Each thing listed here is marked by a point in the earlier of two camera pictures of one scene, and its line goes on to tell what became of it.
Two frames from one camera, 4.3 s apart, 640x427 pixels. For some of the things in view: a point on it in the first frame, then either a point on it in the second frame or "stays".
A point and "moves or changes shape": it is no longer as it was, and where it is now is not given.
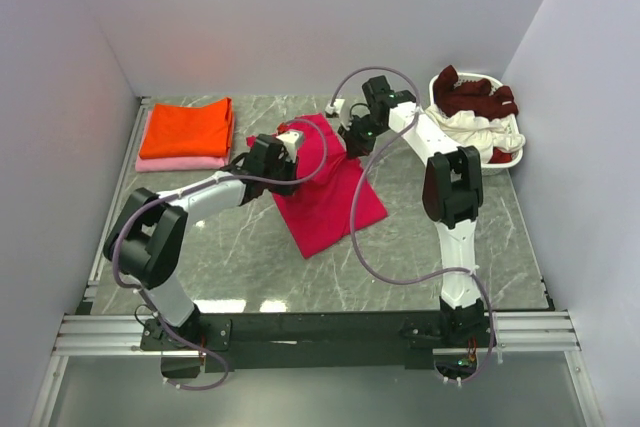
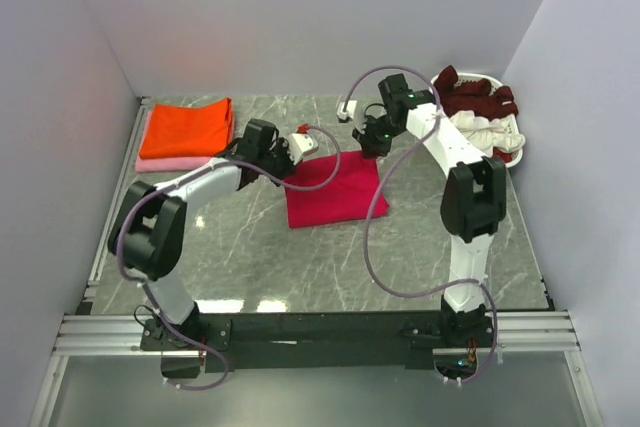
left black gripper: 291,166 -> 282,145
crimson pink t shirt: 335,194 moves or changes shape
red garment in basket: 499,157 stays
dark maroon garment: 475,97 stays
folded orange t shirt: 177,131 stays
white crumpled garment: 489,135 stays
